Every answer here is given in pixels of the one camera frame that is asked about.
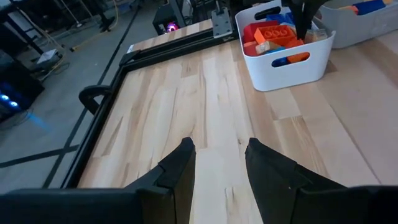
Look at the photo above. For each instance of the light grey plastic bin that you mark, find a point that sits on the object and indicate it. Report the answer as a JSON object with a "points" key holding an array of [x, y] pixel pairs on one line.
{"points": [[357, 31]]}

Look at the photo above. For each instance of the small blue studded block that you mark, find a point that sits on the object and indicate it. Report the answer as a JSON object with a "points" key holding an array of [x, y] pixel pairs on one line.
{"points": [[370, 6]]}

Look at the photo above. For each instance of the black computer with blue lights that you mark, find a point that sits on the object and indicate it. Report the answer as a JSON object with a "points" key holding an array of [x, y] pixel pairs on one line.
{"points": [[18, 87]]}

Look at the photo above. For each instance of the orange studded block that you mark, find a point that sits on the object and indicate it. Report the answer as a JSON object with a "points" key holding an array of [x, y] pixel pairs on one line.
{"points": [[273, 34], [298, 58]]}

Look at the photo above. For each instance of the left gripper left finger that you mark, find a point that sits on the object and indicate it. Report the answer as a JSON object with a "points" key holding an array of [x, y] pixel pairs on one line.
{"points": [[174, 193]]}

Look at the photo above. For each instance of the black stand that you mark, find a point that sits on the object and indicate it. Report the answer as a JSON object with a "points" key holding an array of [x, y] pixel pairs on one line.
{"points": [[107, 23]]}

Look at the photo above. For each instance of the silver mounting bracket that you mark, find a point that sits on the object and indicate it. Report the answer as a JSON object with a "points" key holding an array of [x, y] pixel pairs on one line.
{"points": [[221, 25]]}

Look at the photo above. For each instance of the white paper sheet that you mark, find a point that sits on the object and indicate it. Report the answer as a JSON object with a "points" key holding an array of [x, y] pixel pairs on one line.
{"points": [[46, 56]]}

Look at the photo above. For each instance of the red block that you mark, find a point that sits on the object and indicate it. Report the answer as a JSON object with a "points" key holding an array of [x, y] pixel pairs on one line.
{"points": [[252, 31], [249, 49]]}

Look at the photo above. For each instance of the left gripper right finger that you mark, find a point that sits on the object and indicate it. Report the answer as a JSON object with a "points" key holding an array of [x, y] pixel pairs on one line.
{"points": [[273, 193]]}

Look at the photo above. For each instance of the black electronic device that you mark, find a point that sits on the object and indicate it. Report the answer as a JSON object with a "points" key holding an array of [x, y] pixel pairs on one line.
{"points": [[161, 18]]}

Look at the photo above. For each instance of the small yellow block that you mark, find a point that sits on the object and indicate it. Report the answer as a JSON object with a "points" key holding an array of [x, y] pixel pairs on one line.
{"points": [[387, 2]]}

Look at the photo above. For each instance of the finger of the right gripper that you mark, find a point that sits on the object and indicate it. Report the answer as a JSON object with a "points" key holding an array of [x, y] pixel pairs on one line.
{"points": [[314, 9], [298, 15]]}

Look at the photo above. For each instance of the black frame clamp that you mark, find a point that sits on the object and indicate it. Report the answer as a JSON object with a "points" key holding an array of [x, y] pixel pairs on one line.
{"points": [[93, 90]]}

